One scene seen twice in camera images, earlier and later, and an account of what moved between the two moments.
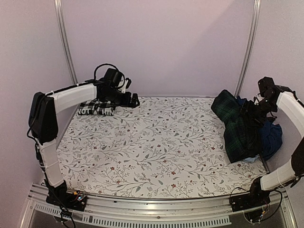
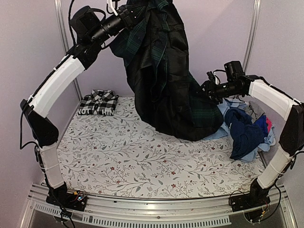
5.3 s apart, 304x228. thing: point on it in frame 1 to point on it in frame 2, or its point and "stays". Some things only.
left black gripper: [127, 103] to [128, 18]
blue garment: [270, 135] to [246, 135]
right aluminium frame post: [256, 12] stays
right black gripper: [249, 109] to [208, 85]
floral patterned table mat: [173, 147] stays
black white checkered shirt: [95, 107] stays
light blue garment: [251, 159] to [224, 133]
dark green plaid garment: [241, 124] to [168, 97]
